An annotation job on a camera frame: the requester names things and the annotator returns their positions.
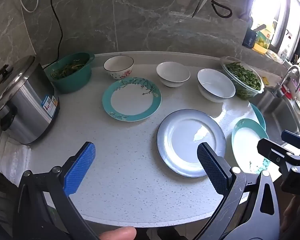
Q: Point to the clear glass bowl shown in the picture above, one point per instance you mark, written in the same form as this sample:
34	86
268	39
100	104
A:
250	93

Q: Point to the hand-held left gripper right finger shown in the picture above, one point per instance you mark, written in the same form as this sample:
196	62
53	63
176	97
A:
211	170

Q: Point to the leafy greens in glass bowl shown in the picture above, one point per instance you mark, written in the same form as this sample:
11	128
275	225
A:
243	77

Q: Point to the stainless steel rice cooker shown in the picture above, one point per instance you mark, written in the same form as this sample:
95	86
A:
27	105

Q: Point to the teal rim floral plate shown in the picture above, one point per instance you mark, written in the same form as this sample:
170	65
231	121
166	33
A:
131	100

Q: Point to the leafy greens in basin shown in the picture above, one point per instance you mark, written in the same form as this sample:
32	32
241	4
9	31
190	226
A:
67	68

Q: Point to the grey-blue rim plate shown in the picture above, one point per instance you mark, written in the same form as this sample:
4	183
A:
182	140

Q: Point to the green plastic basin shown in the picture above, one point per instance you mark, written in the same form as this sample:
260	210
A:
72	82

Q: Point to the chrome faucet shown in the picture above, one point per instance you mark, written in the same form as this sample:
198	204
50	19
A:
291	71

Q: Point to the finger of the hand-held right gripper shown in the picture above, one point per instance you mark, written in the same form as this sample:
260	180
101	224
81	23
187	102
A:
292	136
268	148

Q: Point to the dark blue cup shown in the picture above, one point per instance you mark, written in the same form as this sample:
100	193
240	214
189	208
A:
248	38

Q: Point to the white cloth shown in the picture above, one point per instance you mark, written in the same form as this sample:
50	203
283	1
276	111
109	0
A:
12	157

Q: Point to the floral white bowl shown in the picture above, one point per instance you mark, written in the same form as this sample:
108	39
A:
118	71

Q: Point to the small white bowl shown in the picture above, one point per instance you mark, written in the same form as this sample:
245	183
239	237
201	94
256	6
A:
173	73

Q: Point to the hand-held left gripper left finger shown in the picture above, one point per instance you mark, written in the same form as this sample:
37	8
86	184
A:
82	167

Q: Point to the person's left hand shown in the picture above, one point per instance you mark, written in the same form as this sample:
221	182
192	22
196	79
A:
120	233

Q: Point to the yellow oil bottle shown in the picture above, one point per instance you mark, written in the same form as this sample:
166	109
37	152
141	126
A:
263	38

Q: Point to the large white dark-rimmed bowl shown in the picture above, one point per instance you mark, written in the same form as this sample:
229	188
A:
215	85

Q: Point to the person's right hand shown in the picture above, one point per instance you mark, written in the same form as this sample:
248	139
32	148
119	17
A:
290	210

